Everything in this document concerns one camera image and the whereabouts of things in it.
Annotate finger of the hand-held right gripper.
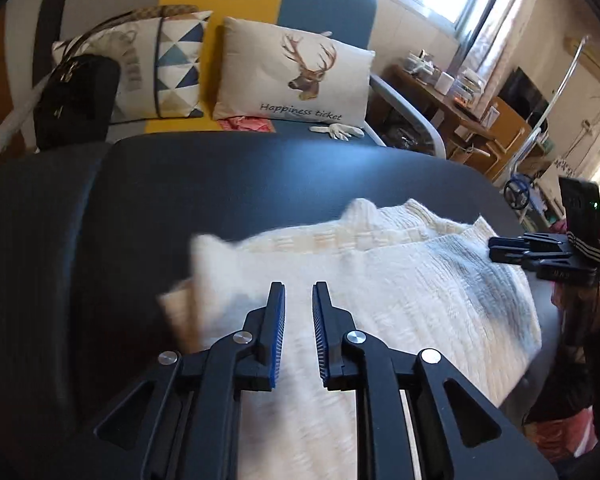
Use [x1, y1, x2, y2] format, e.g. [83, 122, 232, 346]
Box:
[489, 234, 567, 251]
[490, 249, 568, 267]

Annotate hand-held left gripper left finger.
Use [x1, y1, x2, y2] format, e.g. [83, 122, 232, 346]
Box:
[55, 281, 287, 480]

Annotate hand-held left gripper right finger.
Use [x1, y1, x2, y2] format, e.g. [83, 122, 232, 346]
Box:
[312, 281, 558, 480]

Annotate white knitted sweater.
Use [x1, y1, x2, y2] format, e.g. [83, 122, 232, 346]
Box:
[157, 198, 543, 480]

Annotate person's right forearm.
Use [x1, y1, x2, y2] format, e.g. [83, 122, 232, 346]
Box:
[525, 305, 600, 426]

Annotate blue wheel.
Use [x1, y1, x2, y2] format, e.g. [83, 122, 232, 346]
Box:
[504, 175, 533, 211]

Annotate white metal rack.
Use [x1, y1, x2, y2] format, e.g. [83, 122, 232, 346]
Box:
[505, 35, 600, 181]

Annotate wooden side desk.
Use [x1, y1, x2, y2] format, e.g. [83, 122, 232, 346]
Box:
[380, 65, 506, 181]

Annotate pink plastic bag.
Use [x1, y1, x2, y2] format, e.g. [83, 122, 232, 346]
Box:
[535, 405, 600, 461]

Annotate patterned curtain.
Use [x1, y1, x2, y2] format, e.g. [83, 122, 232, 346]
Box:
[460, 0, 546, 76]

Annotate white gloves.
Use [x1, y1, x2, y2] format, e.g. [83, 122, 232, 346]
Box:
[309, 121, 365, 142]

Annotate red cloth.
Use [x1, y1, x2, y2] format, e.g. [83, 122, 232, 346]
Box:
[216, 115, 276, 134]

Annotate deer print pillow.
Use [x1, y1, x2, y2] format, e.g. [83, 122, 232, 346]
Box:
[212, 16, 376, 128]

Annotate triangle pattern pillow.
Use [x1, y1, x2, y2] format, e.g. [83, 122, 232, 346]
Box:
[52, 7, 213, 126]

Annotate patchwork sofa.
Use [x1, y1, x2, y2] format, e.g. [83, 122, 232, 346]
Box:
[0, 0, 448, 161]

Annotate black handbag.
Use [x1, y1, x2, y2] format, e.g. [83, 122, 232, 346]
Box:
[32, 52, 121, 151]

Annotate black wall screen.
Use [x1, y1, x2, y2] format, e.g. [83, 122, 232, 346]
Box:
[497, 67, 551, 126]

